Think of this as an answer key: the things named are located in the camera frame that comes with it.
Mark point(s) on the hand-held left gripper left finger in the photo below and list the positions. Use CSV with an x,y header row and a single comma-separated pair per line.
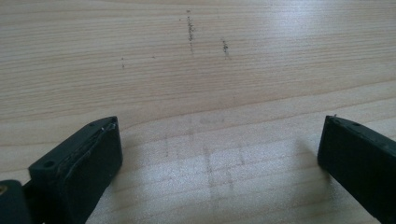
x,y
84,168

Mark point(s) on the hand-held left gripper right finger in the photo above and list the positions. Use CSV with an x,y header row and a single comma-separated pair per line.
x,y
358,155

